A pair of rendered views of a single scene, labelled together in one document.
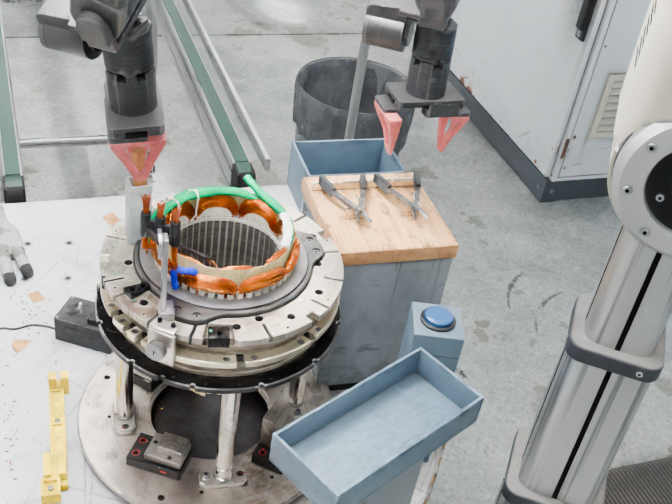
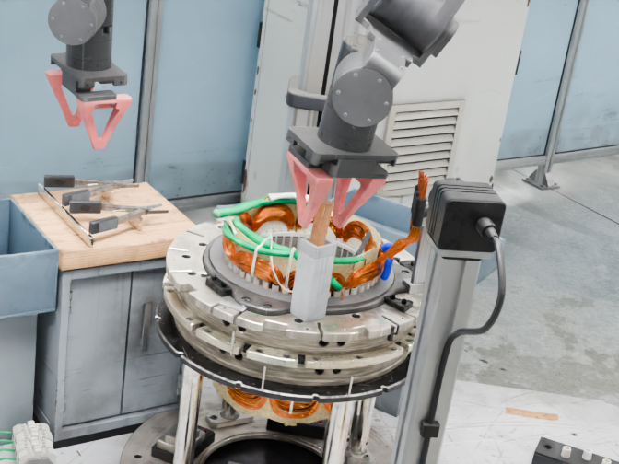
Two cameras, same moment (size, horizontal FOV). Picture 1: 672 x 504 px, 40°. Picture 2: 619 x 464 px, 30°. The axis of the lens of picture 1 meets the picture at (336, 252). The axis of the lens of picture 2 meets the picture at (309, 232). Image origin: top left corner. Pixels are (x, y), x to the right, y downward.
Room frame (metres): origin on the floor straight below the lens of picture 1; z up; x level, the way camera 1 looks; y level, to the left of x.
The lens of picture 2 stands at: (1.25, 1.36, 1.67)
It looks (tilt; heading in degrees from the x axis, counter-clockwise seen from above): 23 degrees down; 257
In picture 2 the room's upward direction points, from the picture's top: 8 degrees clockwise
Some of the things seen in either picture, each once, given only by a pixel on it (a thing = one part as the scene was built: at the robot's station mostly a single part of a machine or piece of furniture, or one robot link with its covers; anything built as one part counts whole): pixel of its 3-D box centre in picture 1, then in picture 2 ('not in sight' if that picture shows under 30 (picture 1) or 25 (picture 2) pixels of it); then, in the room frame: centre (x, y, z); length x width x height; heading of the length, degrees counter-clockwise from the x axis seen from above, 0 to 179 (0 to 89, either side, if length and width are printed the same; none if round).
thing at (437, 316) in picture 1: (438, 316); not in sight; (0.99, -0.15, 1.04); 0.04 x 0.04 x 0.01
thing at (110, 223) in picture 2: (327, 185); (103, 225); (1.20, 0.03, 1.09); 0.04 x 0.01 x 0.02; 38
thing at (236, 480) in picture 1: (222, 477); (356, 452); (0.85, 0.10, 0.81); 0.07 x 0.03 x 0.01; 109
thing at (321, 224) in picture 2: (139, 170); (320, 226); (0.98, 0.26, 1.20); 0.02 x 0.02 x 0.06
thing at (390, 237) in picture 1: (377, 216); (107, 223); (1.19, -0.05, 1.05); 0.20 x 0.19 x 0.02; 23
